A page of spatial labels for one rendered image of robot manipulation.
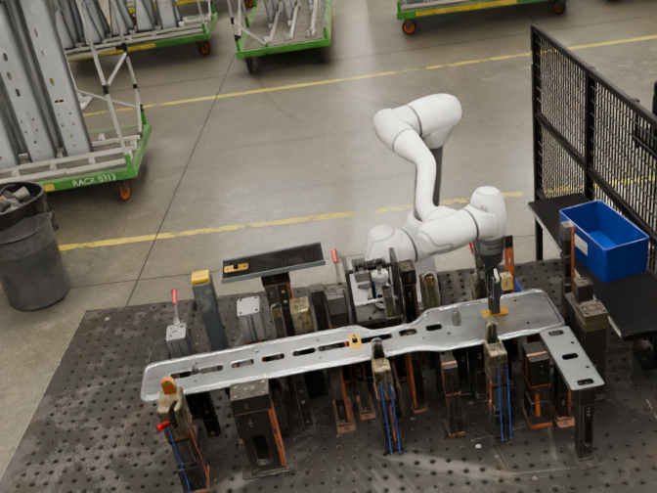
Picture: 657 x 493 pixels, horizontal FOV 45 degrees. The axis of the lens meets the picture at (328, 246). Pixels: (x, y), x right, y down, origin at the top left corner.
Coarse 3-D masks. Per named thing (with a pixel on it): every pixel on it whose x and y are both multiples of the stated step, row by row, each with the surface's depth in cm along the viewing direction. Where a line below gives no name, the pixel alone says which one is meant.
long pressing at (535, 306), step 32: (416, 320) 266; (448, 320) 264; (480, 320) 261; (512, 320) 258; (544, 320) 256; (224, 352) 267; (256, 352) 264; (288, 352) 262; (320, 352) 259; (352, 352) 257; (160, 384) 257; (192, 384) 255; (224, 384) 253
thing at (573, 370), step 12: (540, 336) 250; (552, 336) 248; (564, 336) 247; (552, 348) 243; (564, 348) 243; (576, 348) 242; (552, 360) 240; (564, 360) 238; (576, 360) 237; (588, 360) 236; (564, 372) 234; (576, 372) 233; (588, 372) 232; (576, 384) 228; (588, 384) 228; (600, 384) 227
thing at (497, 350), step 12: (492, 348) 241; (504, 348) 241; (492, 360) 239; (504, 360) 239; (492, 372) 242; (504, 372) 242; (492, 384) 244; (504, 384) 245; (492, 396) 252; (504, 396) 248; (492, 408) 253; (504, 408) 248; (492, 420) 255; (504, 420) 251; (492, 432) 257; (504, 432) 255
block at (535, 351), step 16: (528, 352) 247; (544, 352) 245; (528, 368) 247; (544, 368) 245; (528, 384) 253; (544, 384) 248; (528, 400) 255; (544, 400) 253; (528, 416) 259; (544, 416) 255
